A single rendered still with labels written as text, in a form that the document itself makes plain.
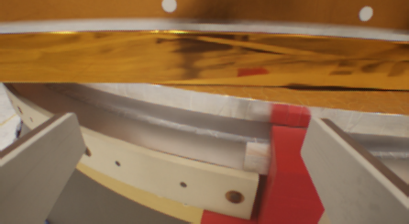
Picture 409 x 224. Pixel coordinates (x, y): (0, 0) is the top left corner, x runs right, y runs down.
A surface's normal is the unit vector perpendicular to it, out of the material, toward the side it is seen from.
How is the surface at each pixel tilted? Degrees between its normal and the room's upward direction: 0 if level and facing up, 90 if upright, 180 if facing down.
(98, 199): 62
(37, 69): 90
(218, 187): 90
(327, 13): 90
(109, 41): 90
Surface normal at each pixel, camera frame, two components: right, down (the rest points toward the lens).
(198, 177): -0.29, 0.46
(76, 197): -0.44, -0.04
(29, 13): -0.01, 0.48
